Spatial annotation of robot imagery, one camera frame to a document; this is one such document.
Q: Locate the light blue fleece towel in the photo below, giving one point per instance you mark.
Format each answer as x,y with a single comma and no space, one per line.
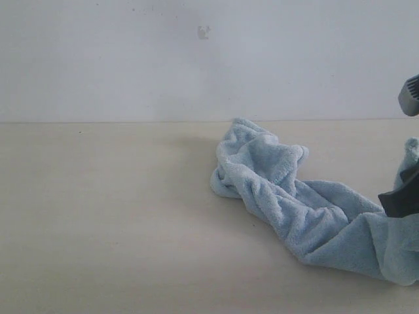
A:
323,223

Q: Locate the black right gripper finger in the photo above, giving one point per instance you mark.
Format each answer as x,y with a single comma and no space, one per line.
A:
402,201

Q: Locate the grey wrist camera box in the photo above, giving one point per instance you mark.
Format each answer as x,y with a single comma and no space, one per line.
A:
408,97

